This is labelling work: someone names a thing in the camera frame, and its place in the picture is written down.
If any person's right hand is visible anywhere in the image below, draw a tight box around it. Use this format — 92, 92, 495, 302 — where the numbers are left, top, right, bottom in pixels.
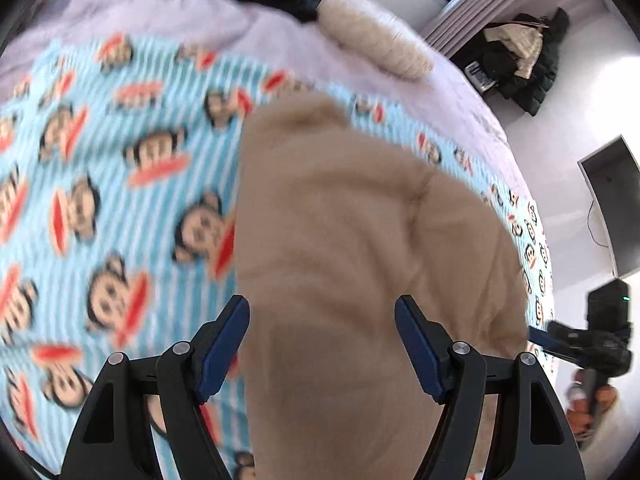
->
564, 369, 621, 450

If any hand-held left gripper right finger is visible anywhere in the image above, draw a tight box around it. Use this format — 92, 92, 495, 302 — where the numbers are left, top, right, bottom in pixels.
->
394, 295, 587, 480

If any cream garment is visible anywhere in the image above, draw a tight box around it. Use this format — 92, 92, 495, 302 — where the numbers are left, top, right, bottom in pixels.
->
483, 21, 544, 79

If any grey monitor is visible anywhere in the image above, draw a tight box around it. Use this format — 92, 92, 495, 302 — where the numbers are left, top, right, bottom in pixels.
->
577, 134, 640, 277

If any lilac bed cover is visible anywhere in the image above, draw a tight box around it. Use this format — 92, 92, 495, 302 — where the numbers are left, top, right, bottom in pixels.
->
0, 0, 531, 201

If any black cable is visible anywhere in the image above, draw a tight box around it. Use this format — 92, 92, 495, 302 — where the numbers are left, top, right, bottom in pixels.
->
587, 199, 611, 248

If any tan puffer jacket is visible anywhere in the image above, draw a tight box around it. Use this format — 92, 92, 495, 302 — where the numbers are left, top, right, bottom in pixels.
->
232, 94, 532, 480

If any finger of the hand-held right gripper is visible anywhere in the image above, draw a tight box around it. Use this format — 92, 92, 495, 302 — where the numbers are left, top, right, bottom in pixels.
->
527, 324, 593, 367

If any lilac curtain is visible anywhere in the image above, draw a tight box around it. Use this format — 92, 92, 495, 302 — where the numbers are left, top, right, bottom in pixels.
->
424, 0, 507, 60

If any cream knitted pillow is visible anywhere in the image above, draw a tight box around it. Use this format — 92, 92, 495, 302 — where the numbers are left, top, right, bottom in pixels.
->
318, 0, 435, 81

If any pile of dark clothes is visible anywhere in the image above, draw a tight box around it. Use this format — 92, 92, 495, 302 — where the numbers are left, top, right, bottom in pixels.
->
481, 7, 571, 117

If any blue monkey printed blanket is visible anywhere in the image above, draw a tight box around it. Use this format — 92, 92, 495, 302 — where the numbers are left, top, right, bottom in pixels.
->
0, 32, 556, 480

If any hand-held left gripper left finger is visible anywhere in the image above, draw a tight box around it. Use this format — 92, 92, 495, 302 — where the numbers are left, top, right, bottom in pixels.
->
60, 295, 251, 480

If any small dark striped box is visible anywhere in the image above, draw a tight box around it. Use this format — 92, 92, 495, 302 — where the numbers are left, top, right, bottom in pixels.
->
464, 60, 497, 95

